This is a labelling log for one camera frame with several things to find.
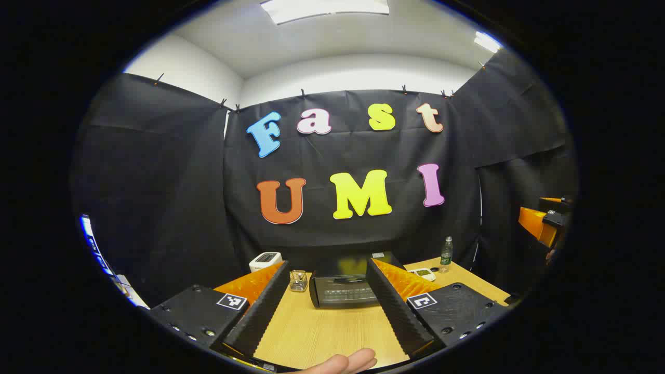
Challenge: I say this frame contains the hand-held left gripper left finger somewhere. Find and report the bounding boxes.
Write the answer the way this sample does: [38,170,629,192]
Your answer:
[147,260,291,360]

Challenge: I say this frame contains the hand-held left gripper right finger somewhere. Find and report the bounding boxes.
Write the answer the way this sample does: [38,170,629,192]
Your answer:
[365,258,512,360]

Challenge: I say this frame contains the black electric oven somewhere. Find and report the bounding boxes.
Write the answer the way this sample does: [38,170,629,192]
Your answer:
[309,252,406,310]

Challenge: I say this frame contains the white toaster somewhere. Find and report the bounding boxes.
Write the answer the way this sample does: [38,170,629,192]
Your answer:
[249,252,283,274]

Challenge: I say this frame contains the clear plastic bottle green label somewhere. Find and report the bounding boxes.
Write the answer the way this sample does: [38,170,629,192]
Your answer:
[439,236,454,274]

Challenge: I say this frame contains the small ceiling light panel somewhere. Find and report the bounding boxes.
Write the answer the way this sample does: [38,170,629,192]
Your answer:
[474,31,502,54]

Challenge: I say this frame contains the large ceiling light panel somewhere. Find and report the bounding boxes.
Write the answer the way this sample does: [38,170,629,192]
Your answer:
[260,0,390,25]

